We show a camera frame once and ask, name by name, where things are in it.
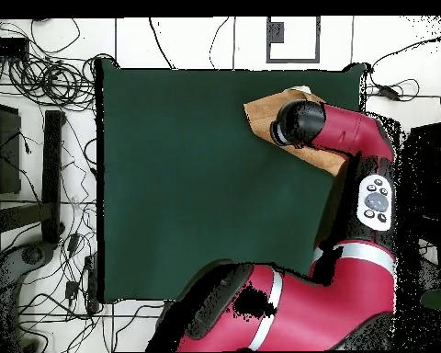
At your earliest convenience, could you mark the flat black box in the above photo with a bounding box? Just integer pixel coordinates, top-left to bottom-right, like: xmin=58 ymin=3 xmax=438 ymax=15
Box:
xmin=0 ymin=36 xmax=31 ymax=59

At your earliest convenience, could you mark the black power strip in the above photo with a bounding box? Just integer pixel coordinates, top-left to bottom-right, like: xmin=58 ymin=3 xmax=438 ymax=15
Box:
xmin=83 ymin=253 xmax=101 ymax=314

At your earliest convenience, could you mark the small black power adapter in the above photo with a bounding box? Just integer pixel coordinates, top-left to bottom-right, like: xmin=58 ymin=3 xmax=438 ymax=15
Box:
xmin=64 ymin=280 xmax=81 ymax=300

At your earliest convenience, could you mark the long black bar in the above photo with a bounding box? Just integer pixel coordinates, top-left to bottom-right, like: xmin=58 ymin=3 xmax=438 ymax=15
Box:
xmin=40 ymin=109 xmax=66 ymax=245

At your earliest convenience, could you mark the dark grey square frame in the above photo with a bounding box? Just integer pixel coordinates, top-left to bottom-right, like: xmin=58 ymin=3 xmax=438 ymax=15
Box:
xmin=266 ymin=16 xmax=322 ymax=64

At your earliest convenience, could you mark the large black case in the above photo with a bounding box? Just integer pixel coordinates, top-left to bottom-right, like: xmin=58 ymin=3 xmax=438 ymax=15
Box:
xmin=402 ymin=122 xmax=441 ymax=219

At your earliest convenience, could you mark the dark green table cloth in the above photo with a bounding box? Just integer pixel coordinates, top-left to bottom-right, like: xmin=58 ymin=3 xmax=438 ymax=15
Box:
xmin=95 ymin=58 xmax=368 ymax=305

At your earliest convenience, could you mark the black inline power adapter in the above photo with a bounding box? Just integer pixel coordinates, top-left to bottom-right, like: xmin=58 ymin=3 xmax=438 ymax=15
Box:
xmin=376 ymin=84 xmax=402 ymax=102

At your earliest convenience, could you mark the black monitor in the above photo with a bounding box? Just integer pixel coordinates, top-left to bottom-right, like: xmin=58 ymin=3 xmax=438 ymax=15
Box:
xmin=0 ymin=101 xmax=23 ymax=196

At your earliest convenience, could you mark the curved black cable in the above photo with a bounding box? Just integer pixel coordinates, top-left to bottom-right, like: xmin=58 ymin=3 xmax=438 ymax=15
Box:
xmin=148 ymin=16 xmax=176 ymax=71

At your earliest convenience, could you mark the black cable coil bundle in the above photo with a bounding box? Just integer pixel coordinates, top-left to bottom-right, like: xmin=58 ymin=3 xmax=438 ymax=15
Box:
xmin=6 ymin=52 xmax=113 ymax=112

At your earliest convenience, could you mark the tan terry towel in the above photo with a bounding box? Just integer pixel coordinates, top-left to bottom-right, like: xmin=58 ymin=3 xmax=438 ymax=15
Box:
xmin=243 ymin=85 xmax=350 ymax=178

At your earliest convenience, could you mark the grey chair base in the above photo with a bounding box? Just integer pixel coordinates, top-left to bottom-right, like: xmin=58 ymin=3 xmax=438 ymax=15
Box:
xmin=0 ymin=241 xmax=57 ymax=353

